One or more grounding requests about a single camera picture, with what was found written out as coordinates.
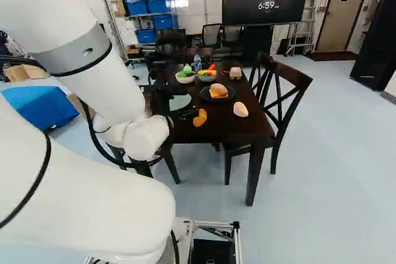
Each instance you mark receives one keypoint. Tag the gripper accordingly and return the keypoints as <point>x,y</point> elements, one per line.
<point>187,115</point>

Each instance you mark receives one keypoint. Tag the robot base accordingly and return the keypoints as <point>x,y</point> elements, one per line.
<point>213,245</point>

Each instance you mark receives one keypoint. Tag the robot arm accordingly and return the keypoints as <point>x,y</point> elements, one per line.
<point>77,189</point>

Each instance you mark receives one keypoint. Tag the orange croissant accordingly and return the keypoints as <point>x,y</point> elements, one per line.
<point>200,118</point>

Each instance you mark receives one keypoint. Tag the empty dark glass plate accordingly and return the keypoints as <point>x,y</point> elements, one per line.
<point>181,102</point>

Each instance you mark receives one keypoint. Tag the black plate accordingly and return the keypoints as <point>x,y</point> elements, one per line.
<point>230,93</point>

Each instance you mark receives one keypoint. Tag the dark wooden table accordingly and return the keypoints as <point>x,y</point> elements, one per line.
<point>222,121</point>

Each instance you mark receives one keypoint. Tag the white bowl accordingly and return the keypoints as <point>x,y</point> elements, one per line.
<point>185,79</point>

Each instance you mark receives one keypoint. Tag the bread loaf with cheese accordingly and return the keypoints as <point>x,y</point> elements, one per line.
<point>218,91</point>

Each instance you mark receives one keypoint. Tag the green toy vegetable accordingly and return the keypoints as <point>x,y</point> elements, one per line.
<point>182,74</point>

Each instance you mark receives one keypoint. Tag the yellow bowl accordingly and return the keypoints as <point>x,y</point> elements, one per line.
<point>207,78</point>

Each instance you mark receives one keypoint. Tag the green toy pear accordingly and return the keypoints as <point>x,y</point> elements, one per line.
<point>187,67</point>

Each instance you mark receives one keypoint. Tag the clear water bottle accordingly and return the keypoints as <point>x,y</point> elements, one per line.
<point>197,63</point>

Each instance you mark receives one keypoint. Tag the pale bread roll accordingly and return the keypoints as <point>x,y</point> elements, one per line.
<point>240,110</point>

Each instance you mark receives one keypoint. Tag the orange toy carrot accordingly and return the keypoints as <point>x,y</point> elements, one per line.
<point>212,66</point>

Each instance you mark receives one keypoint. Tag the small brown box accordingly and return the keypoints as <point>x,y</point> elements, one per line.
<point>235,73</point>

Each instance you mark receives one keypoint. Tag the black office chair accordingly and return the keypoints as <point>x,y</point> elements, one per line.
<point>168,41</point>

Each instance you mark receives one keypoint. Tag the dark wooden cross-back chair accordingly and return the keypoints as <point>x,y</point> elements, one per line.
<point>278,91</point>

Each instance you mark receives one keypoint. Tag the metal shelf with blue bins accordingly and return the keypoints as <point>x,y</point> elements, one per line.
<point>148,7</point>

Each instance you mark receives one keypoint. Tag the blue padded cube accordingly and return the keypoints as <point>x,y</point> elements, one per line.
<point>40,106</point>

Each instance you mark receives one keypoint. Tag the cardboard box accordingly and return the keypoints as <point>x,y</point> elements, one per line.
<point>21,72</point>

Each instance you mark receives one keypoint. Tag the black cabinet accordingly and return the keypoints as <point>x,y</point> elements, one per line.
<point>377,35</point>

